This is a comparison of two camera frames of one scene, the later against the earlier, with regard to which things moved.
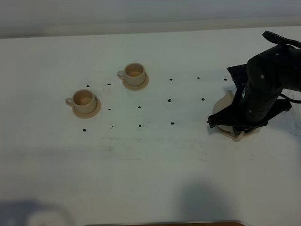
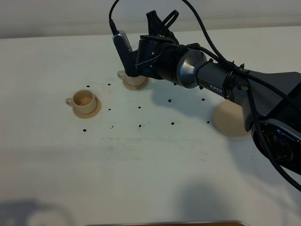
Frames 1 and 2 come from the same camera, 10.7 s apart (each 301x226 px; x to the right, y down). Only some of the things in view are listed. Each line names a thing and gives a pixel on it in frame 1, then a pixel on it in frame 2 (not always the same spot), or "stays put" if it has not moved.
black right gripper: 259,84 -> 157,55
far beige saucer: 136,87 stays put
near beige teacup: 84,101 stays put
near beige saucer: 84,116 stays put
